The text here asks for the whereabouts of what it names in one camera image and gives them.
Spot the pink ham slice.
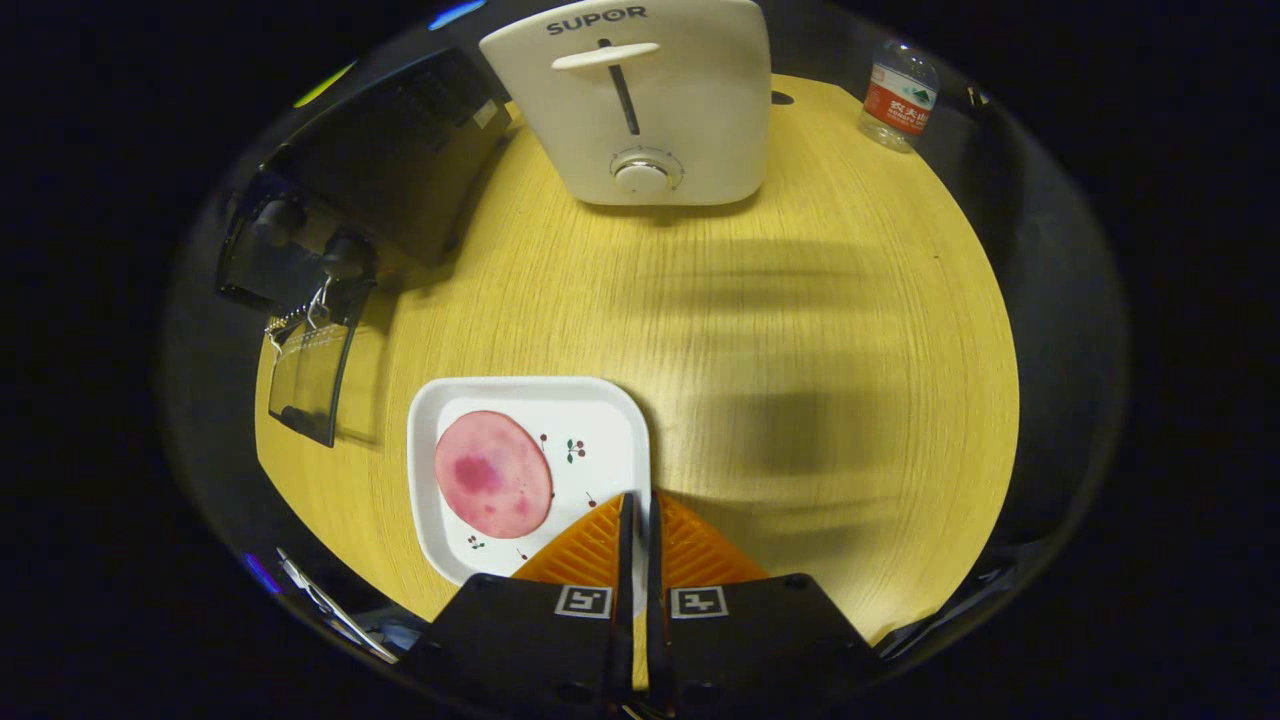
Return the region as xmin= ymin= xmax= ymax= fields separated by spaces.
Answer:
xmin=433 ymin=410 xmax=554 ymax=540

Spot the white square plate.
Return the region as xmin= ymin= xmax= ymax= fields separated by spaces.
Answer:
xmin=406 ymin=376 xmax=653 ymax=613

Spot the shiny metal bar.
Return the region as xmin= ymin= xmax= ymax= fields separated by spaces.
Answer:
xmin=275 ymin=548 xmax=401 ymax=664

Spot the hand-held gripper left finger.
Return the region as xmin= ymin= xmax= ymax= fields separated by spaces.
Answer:
xmin=400 ymin=492 xmax=637 ymax=720

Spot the white cord tie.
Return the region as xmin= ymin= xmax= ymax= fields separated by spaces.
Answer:
xmin=263 ymin=278 xmax=336 ymax=346

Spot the white pop-up toaster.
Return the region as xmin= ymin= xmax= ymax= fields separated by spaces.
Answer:
xmin=478 ymin=0 xmax=773 ymax=208

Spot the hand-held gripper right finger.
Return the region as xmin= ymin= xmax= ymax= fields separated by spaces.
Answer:
xmin=645 ymin=490 xmax=886 ymax=720

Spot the clear plastic water bottle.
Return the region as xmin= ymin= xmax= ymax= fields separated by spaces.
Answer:
xmin=857 ymin=38 xmax=941 ymax=154

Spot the black toaster oven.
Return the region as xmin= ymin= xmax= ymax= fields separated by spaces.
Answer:
xmin=213 ymin=48 xmax=513 ymax=448

